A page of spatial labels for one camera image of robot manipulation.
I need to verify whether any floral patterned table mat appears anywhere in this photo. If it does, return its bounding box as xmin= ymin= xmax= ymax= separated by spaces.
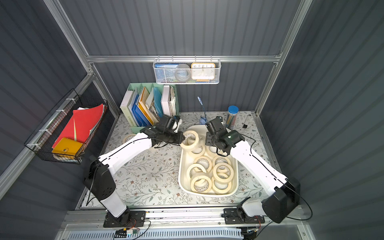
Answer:
xmin=79 ymin=111 xmax=278 ymax=208

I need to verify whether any white binder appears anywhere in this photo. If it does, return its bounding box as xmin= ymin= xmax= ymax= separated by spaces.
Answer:
xmin=161 ymin=86 xmax=172 ymax=116

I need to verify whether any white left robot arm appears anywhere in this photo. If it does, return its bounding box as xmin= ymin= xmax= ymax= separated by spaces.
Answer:
xmin=83 ymin=115 xmax=185 ymax=221

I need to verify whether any grey tape roll in basket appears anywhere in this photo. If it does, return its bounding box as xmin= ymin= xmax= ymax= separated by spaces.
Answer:
xmin=175 ymin=64 xmax=191 ymax=83

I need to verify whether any cream book with black lettering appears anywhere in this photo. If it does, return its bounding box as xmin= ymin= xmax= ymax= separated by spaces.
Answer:
xmin=120 ymin=90 xmax=136 ymax=127

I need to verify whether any yellow wallet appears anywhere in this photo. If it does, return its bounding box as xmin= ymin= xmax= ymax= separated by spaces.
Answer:
xmin=52 ymin=138 xmax=83 ymax=157

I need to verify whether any white plastic storage box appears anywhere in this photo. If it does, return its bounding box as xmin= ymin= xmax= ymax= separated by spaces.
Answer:
xmin=179 ymin=125 xmax=239 ymax=197

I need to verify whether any white slotted cable duct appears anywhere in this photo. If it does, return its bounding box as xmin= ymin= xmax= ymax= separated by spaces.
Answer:
xmin=62 ymin=228 xmax=244 ymax=240

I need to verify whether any blue folder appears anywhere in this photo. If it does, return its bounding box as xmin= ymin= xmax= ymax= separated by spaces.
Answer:
xmin=129 ymin=89 xmax=150 ymax=127

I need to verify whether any blue box in basket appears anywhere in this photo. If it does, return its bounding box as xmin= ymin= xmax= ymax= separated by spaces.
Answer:
xmin=153 ymin=63 xmax=179 ymax=85

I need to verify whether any white wire wall basket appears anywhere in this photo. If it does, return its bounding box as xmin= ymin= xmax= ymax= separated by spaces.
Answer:
xmin=153 ymin=58 xmax=222 ymax=85

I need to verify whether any red paper folder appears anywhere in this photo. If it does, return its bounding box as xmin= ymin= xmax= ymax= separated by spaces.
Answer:
xmin=52 ymin=104 xmax=107 ymax=149

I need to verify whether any mint green file organizer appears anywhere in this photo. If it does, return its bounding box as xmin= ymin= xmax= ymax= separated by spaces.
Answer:
xmin=125 ymin=82 xmax=180 ymax=134

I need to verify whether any yellow white alarm clock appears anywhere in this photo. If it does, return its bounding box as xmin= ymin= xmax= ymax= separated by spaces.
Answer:
xmin=191 ymin=63 xmax=216 ymax=81

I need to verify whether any cream masking tape roll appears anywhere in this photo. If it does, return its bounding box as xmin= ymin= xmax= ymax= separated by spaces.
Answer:
xmin=213 ymin=163 xmax=234 ymax=184
xmin=188 ymin=145 xmax=206 ymax=158
xmin=212 ymin=156 xmax=232 ymax=167
xmin=122 ymin=134 xmax=136 ymax=144
xmin=194 ymin=156 xmax=213 ymax=173
xmin=180 ymin=131 xmax=200 ymax=151
xmin=190 ymin=174 xmax=213 ymax=194
xmin=186 ymin=164 xmax=207 ymax=181
xmin=212 ymin=179 xmax=232 ymax=195

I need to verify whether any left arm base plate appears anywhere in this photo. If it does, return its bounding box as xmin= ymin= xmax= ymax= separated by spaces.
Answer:
xmin=103 ymin=211 xmax=147 ymax=228

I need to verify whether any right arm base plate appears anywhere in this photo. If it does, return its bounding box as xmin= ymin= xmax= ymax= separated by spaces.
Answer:
xmin=221 ymin=208 xmax=265 ymax=225

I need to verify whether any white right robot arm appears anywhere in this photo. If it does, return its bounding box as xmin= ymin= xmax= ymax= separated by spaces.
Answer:
xmin=206 ymin=117 xmax=301 ymax=224

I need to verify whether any clear tube of coloured pencils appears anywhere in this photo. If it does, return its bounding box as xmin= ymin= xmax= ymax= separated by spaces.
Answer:
xmin=226 ymin=105 xmax=239 ymax=130

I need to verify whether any black wire side basket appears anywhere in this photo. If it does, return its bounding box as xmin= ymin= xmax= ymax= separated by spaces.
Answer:
xmin=24 ymin=89 xmax=109 ymax=164

